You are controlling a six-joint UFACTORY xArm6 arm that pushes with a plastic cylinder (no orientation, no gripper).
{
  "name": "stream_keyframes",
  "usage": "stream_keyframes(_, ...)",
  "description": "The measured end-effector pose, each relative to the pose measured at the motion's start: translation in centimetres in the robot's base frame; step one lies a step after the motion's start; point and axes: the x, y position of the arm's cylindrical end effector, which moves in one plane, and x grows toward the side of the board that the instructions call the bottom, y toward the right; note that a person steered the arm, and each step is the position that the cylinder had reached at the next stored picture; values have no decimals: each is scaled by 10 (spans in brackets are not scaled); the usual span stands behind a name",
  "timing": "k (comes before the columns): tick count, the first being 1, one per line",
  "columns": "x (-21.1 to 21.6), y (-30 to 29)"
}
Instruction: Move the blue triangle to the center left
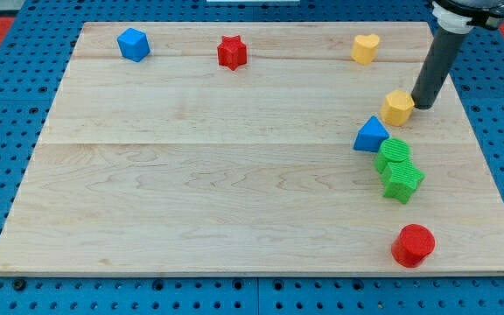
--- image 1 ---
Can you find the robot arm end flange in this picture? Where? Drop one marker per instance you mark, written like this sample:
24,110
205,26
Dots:
461,16

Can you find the yellow hexagon block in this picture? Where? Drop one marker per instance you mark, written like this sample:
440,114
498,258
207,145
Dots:
397,108

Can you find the yellow heart block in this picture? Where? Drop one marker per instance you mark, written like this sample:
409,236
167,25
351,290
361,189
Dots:
365,48

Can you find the light wooden board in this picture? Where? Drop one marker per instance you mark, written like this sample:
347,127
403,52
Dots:
175,166

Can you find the blue triangle block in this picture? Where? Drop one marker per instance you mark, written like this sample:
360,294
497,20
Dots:
370,136

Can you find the blue cube block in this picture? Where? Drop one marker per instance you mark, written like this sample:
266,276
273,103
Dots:
133,44

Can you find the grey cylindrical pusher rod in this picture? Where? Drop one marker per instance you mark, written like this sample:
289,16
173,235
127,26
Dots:
436,66

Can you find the red cylinder block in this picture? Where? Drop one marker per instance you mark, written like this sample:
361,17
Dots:
412,246

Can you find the green star block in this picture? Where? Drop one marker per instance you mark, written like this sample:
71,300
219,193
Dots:
400,180

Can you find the red star block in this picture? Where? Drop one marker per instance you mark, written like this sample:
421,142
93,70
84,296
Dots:
232,52

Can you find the green cylinder block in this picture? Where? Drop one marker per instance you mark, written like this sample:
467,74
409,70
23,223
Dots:
391,150

